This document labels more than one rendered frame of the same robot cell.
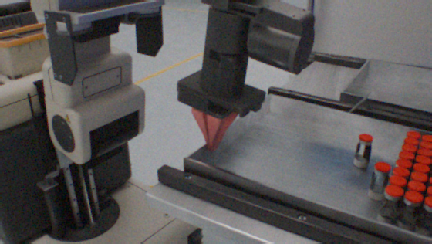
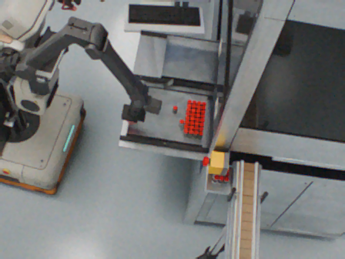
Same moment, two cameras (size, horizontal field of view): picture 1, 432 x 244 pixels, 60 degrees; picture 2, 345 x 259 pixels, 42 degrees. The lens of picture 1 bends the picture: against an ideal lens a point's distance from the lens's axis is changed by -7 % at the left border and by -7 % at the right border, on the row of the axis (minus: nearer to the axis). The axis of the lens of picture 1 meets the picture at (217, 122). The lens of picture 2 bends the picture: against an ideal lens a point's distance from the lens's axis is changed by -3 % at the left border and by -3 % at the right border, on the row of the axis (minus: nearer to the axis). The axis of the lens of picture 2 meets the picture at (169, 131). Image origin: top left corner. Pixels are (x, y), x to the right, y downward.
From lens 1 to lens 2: 164 cm
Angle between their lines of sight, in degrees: 41
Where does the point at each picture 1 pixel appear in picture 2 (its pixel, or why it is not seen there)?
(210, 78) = (133, 115)
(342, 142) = (166, 102)
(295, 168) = (155, 121)
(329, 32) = not seen: outside the picture
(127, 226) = (48, 119)
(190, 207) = (133, 146)
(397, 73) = (181, 40)
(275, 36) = (153, 109)
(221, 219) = (143, 148)
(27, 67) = not seen: outside the picture
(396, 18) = not seen: outside the picture
